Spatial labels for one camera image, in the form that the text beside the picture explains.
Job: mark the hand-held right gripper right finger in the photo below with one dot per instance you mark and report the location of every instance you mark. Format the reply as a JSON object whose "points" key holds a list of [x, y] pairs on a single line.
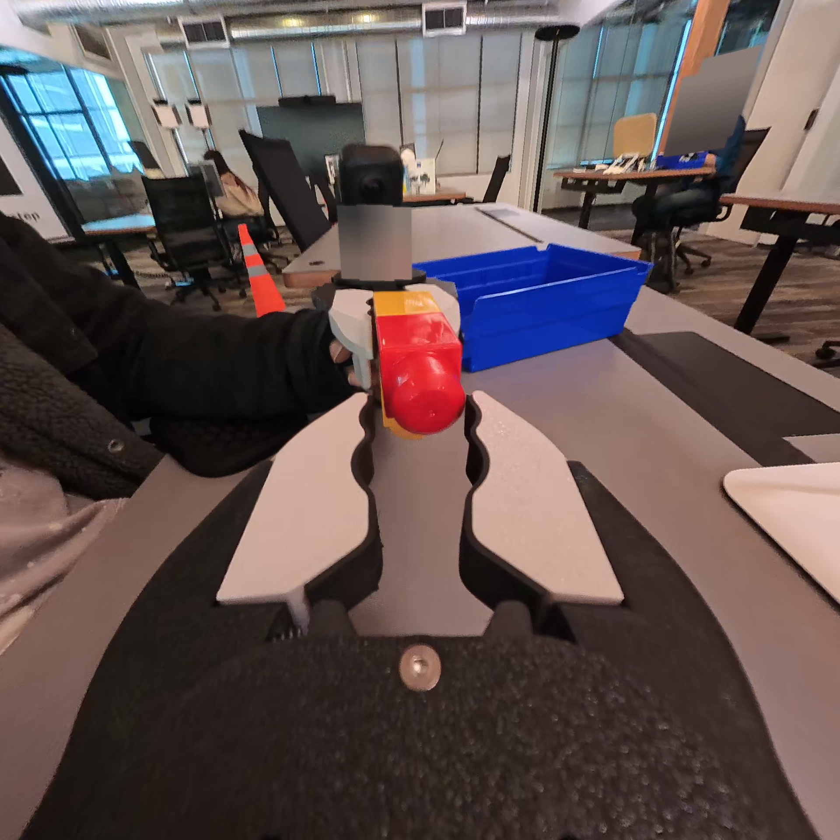
{"points": [[544, 525]]}

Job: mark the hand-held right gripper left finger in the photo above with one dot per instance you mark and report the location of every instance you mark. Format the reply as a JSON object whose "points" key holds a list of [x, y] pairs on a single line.
{"points": [[295, 525]]}

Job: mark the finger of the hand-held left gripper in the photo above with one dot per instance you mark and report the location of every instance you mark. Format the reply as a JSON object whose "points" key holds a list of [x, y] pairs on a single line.
{"points": [[455, 315], [351, 318]]}

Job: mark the yellow two-stud block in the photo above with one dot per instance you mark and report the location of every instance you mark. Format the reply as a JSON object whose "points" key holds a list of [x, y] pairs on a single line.
{"points": [[400, 303]]}

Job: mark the red single-stud block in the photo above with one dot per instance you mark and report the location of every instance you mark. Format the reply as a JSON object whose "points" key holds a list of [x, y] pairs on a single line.
{"points": [[420, 374]]}

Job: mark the blue plastic bin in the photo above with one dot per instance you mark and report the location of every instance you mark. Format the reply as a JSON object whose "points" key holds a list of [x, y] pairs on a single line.
{"points": [[544, 321]]}

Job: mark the person's left forearm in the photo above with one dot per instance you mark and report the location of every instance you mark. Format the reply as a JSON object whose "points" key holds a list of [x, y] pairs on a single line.
{"points": [[197, 367]]}

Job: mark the person's left hand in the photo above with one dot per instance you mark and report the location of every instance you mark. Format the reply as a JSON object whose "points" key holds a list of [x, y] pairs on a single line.
{"points": [[344, 358]]}

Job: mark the dark display screen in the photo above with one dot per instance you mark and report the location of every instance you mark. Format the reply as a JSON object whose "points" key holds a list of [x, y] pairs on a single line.
{"points": [[302, 131]]}

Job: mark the grey wood-edged desk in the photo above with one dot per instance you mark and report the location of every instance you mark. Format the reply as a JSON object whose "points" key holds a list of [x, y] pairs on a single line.
{"points": [[590, 175], [787, 202], [446, 226], [118, 224]]}

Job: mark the black leaning board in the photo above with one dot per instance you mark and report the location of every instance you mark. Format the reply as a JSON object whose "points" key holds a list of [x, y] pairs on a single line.
{"points": [[282, 184]]}

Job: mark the orange traffic cone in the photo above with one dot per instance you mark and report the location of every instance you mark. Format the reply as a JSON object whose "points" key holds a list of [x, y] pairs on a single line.
{"points": [[259, 282]]}

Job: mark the black office chair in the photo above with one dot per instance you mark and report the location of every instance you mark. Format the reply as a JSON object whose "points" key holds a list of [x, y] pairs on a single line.
{"points": [[177, 210], [499, 174], [754, 157]]}

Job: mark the air vent grille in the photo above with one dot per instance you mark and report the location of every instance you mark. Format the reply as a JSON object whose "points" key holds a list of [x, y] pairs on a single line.
{"points": [[444, 18], [204, 31]]}

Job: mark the white light panel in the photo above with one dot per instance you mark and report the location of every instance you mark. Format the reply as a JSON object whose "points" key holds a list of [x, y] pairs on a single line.
{"points": [[199, 113], [167, 115]]}

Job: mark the black backpack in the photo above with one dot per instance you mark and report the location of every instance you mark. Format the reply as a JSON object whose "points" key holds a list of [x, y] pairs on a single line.
{"points": [[659, 262]]}

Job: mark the black floor lamp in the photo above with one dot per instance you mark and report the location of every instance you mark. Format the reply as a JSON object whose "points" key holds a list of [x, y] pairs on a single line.
{"points": [[556, 31]]}

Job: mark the white document stand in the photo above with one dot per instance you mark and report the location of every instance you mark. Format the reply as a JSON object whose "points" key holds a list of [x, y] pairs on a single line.
{"points": [[794, 518]]}

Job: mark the beige divider panel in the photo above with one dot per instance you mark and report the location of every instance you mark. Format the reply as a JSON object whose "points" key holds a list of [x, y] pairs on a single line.
{"points": [[635, 134]]}

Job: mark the person's grey garment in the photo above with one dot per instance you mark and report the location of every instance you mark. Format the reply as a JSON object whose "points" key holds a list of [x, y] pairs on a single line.
{"points": [[39, 544]]}

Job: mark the small blue bin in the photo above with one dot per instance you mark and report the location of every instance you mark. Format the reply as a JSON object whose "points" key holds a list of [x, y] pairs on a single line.
{"points": [[682, 161]]}

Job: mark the wooden pillar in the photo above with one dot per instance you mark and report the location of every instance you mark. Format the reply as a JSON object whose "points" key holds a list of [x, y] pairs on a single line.
{"points": [[705, 26]]}

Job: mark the silver air duct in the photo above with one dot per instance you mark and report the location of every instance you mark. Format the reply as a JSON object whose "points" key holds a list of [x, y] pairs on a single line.
{"points": [[328, 27], [131, 5]]}

